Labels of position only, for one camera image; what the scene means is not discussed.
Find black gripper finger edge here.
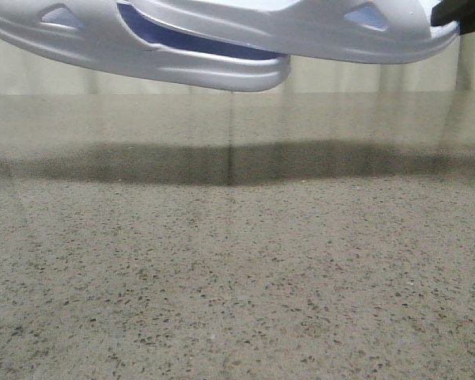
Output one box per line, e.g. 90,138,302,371
431,0,475,35

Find light blue slipper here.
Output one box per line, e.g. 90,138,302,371
131,0,460,64
0,1,290,92

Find pale green curtain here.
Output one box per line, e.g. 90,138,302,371
0,32,475,95

